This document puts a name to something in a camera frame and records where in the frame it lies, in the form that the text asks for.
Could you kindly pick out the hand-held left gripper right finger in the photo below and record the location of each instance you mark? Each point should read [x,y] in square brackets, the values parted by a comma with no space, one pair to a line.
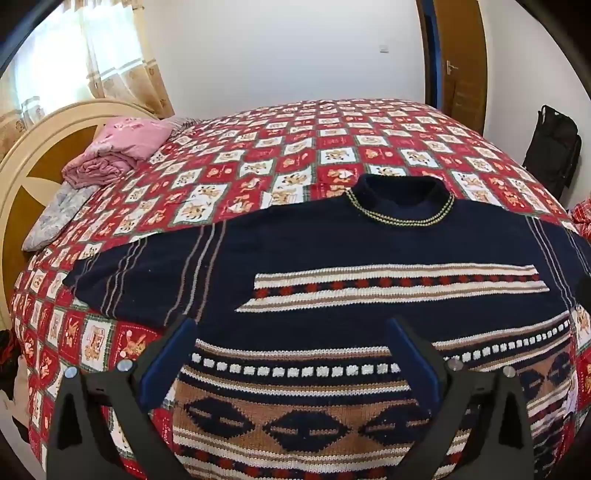
[412,357]

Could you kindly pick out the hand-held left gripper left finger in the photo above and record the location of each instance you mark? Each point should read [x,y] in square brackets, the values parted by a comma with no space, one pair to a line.
[170,356]

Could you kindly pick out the navy patterned knit sweater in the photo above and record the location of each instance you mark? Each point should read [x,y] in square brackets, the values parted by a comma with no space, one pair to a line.
[323,240]

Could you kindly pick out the dark red black cloth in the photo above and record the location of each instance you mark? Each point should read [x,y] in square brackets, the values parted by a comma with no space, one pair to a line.
[8,360]

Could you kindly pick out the grey floral pillow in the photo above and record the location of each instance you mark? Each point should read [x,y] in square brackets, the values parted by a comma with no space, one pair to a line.
[57,212]

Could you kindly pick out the pink folded blanket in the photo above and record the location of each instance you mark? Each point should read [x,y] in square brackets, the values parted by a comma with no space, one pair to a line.
[121,141]

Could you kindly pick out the red checked cloth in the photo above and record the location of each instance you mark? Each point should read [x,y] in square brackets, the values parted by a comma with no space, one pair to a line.
[582,214]

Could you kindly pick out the red checked printed bedspread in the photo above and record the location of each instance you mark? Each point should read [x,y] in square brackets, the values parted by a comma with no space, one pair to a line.
[286,152]

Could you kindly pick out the cream wooden bed headboard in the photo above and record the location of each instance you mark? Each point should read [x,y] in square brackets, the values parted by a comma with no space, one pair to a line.
[27,152]

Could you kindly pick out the black bag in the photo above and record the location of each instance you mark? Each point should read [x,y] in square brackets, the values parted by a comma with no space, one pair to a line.
[551,147]

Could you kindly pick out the brown wooden door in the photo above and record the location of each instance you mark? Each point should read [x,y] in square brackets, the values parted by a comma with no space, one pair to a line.
[464,55]

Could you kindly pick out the cream patterned curtain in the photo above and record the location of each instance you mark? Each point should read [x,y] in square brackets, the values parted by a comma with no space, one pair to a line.
[69,55]

